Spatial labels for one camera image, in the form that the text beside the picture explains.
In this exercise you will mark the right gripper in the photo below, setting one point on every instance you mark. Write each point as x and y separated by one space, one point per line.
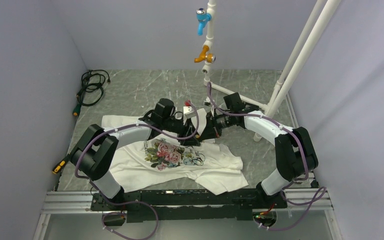
212 129

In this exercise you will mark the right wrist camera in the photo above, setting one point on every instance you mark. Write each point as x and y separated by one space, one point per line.
208 102

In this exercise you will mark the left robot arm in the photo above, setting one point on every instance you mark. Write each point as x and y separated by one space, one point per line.
93 153

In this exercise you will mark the white pvc pipe frame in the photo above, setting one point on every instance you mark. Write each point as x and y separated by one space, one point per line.
264 34

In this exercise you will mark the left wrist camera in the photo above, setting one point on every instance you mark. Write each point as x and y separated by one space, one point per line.
190 112

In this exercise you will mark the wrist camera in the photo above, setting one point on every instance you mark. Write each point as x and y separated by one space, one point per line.
190 112
208 102

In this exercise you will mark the orange faucet tap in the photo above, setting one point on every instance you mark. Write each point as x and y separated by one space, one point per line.
205 55

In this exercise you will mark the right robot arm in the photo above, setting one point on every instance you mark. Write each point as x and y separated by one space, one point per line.
295 156

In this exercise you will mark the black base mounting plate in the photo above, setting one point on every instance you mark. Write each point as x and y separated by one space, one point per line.
191 204

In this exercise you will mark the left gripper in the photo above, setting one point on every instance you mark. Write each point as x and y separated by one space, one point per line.
187 137

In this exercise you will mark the aluminium rail frame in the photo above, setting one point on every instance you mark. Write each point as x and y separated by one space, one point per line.
296 198

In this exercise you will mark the white printed t-shirt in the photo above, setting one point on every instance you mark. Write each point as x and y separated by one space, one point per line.
145 163

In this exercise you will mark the blue faucet tap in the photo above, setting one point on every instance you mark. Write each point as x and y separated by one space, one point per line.
203 18

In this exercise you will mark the yellow black screwdriver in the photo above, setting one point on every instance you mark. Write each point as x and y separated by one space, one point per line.
60 165

